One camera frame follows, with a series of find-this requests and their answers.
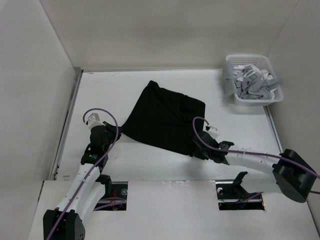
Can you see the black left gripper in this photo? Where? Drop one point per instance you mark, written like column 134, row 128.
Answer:
column 111, row 128

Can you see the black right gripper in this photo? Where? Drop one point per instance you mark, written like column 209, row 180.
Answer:
column 196, row 153

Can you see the black tank top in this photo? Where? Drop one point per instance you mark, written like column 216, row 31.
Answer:
column 164, row 119

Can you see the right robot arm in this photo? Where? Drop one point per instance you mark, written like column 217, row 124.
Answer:
column 287, row 173

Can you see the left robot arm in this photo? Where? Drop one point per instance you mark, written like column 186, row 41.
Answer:
column 67, row 221

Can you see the grey tank top pile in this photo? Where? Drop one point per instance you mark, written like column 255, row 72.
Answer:
column 249, row 82

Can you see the white plastic laundry basket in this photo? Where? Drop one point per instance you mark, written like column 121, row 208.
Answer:
column 263, row 63

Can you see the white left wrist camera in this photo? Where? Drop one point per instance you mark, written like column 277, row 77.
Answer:
column 93, row 121

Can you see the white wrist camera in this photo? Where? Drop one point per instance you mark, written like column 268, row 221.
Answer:
column 93, row 121
column 212, row 131

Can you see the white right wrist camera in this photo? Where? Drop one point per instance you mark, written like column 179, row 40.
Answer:
column 212, row 131

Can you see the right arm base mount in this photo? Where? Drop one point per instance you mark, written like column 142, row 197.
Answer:
column 233, row 197

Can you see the aluminium table edge rail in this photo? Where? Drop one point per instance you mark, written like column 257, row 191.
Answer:
column 65, row 128

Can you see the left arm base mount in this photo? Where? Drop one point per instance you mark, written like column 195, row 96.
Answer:
column 115, row 197

